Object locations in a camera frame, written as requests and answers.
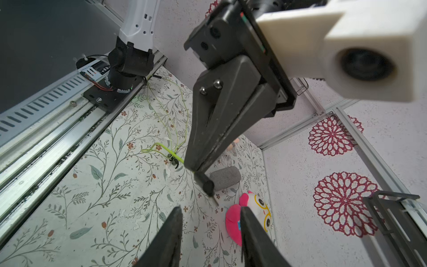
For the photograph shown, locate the pink owl plush toy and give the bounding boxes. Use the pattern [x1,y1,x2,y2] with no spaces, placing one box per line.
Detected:
[225,191,272,247]

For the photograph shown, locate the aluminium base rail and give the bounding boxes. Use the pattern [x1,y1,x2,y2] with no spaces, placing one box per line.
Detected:
[0,53,167,248]

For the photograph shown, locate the grey wall shelf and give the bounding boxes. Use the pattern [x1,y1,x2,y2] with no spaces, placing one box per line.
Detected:
[363,191,427,267]

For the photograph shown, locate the black wire wall rack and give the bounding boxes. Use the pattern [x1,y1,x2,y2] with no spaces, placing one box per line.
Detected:
[290,77,309,96]

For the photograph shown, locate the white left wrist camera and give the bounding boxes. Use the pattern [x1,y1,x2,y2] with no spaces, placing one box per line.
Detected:
[256,1,427,102]

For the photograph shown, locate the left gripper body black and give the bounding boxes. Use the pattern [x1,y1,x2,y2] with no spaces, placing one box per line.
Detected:
[183,1,298,116]

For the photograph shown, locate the grey oval case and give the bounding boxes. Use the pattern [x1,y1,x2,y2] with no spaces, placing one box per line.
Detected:
[209,166,242,192]

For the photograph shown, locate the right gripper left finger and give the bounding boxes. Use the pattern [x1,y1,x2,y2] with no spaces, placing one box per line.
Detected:
[134,206,183,267]

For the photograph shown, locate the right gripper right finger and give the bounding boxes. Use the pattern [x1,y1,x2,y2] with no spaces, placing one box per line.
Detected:
[242,220,290,267]

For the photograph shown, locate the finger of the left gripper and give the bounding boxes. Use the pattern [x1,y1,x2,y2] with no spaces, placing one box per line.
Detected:
[185,55,261,172]
[196,84,277,172]

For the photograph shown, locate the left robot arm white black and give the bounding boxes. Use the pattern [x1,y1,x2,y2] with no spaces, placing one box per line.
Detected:
[95,1,297,172]

